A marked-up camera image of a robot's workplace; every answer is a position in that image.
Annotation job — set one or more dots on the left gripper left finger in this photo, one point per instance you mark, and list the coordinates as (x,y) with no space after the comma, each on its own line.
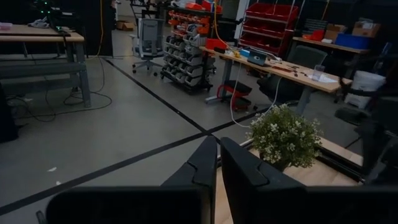
(186,202)

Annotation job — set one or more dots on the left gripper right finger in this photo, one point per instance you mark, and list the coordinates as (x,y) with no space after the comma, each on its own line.
(264,202)

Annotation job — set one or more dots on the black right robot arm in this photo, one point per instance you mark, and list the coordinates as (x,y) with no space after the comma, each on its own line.
(379,140)

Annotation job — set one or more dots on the red rolling stool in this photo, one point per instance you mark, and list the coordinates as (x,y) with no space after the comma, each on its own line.
(236,90)

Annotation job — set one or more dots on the dark office chair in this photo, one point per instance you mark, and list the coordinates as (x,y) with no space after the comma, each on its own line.
(306,56)

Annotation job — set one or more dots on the small laptop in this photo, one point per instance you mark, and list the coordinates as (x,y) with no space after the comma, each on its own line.
(257,58)

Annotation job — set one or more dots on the blue storage bin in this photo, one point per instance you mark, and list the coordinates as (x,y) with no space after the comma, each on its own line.
(351,41)

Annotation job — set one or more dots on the wooden workbench grey legs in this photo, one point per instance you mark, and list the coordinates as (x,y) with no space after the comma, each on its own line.
(40,37)

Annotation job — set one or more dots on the rack of grey orange bins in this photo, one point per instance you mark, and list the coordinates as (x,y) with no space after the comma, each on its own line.
(189,59)

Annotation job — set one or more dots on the long wooden desk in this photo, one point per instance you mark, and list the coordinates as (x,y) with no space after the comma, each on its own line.
(280,72)

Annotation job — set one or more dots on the potted green plant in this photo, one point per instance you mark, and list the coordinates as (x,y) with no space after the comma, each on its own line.
(283,137)

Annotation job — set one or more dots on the cardboard box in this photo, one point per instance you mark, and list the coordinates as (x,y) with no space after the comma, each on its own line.
(334,32)
(125,25)
(365,30)

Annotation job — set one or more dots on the red bin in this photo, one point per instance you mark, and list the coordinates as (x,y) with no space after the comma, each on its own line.
(219,43)

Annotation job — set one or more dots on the grey office chair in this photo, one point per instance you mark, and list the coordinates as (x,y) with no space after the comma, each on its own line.
(149,40)

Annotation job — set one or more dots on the white bucket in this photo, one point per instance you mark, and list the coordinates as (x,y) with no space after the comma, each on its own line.
(365,88)

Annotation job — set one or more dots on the wooden side table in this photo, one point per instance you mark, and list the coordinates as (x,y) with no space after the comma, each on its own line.
(326,44)

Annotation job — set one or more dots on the clear plastic cup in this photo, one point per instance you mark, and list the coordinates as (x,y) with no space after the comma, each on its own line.
(317,74)

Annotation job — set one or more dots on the red shelf rack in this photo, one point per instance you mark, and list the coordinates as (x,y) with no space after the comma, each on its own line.
(267,28)

